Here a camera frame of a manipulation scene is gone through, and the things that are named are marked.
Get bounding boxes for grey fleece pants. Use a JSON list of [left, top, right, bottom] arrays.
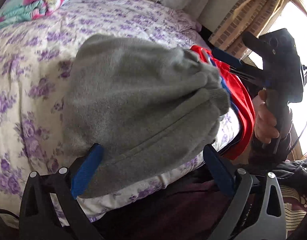
[[63, 35, 230, 198]]

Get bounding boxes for right hand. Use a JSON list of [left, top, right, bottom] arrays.
[[253, 90, 280, 144]]

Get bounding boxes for red blue white garment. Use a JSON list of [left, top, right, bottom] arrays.
[[190, 45, 255, 160]]

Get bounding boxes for brick pattern curtain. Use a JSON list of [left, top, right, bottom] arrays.
[[209, 0, 284, 59]]

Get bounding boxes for purple floral pillow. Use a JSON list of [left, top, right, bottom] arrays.
[[165, 8, 202, 33]]

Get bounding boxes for black jacket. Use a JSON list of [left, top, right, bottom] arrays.
[[246, 157, 307, 189]]

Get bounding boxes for paw print striped fabric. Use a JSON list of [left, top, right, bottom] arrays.
[[280, 185, 307, 237]]

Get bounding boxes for purple floral bedsheet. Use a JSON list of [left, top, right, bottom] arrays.
[[0, 0, 242, 227]]

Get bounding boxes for colourful floral folded blanket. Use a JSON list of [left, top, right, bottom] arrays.
[[0, 0, 69, 29]]

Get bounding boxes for black cable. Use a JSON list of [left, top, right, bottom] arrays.
[[289, 64, 307, 155]]

